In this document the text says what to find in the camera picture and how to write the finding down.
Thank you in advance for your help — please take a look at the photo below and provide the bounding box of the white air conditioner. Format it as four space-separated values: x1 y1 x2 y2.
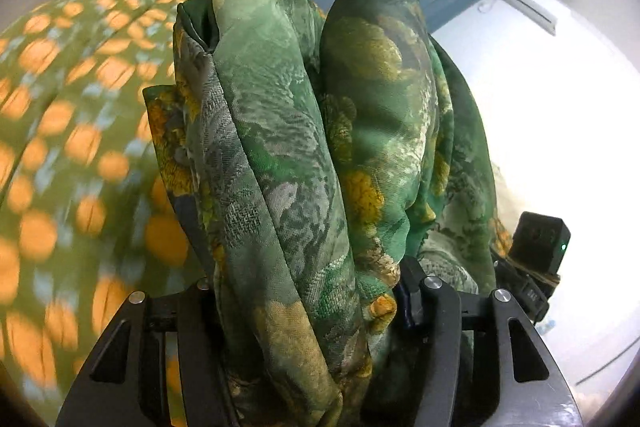
496 0 560 36

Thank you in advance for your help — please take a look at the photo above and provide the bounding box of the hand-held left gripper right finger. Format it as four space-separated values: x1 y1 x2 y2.
392 256 585 427

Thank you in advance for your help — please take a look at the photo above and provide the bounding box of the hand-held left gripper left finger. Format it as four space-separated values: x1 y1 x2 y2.
55 277 236 427

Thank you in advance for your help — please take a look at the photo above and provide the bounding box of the green landscape print padded jacket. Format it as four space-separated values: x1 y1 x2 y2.
142 0 511 427

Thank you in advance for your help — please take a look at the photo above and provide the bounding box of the olive quilt with orange print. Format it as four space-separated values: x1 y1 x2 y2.
0 0 261 427

